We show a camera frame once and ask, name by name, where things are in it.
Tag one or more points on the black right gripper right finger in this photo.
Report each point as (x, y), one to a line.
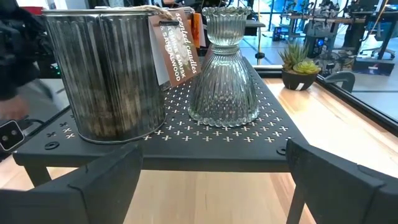
(342, 193)

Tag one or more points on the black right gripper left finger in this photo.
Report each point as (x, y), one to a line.
(93, 193)

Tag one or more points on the ribbed silver tin candle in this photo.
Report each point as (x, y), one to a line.
(102, 77)

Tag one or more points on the clear ribbed glass candle holder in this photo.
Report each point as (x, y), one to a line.
(224, 90)

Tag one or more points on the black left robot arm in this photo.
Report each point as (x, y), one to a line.
(18, 56)

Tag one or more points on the brown scented candle hang tag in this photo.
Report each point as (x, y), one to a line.
(178, 53)

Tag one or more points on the orange candle hang tag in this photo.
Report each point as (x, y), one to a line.
(196, 29)

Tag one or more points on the black table edge clamp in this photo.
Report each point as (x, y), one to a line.
(345, 77)

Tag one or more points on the black perforated metal shelf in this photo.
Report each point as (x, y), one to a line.
(202, 149)

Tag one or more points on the succulent plant in dark pot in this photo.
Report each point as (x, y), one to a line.
(298, 81)

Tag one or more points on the blue lit computer box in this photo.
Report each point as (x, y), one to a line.
(317, 43)

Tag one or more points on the black background office chair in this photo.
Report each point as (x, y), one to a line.
(385, 31)

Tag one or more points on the background robot workbench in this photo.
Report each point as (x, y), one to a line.
(326, 19)

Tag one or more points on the small black background table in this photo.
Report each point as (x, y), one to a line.
(255, 24)

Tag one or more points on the red plastic bin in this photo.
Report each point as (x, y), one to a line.
(32, 10)

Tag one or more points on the black table edge rail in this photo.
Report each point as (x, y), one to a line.
(357, 102)

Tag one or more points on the black stand post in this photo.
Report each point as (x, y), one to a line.
(259, 56)

